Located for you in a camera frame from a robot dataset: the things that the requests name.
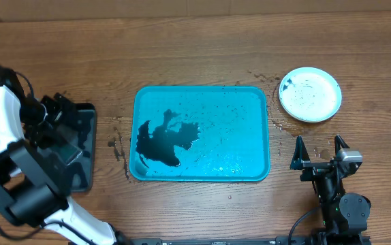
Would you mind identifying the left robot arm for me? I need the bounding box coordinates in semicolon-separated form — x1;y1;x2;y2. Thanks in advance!
0;66;129;244

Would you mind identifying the green scrubbing sponge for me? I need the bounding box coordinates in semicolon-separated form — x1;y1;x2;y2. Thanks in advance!
53;143;82;165

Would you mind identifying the teal plastic tray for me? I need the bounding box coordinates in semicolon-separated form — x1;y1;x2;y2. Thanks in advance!
129;86;270;182

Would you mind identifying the light blue plate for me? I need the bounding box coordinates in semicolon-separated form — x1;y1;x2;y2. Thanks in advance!
278;67;343;123

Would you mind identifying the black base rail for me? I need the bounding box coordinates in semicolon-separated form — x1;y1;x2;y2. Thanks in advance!
131;235;372;245

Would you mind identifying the black water tray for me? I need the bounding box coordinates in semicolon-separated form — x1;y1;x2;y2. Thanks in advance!
41;103;97;193

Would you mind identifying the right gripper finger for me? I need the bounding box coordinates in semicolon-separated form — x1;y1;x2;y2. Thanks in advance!
290;135;311;169
334;134;349;157

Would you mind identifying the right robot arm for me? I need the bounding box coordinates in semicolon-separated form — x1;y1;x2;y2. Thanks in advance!
287;135;371;244

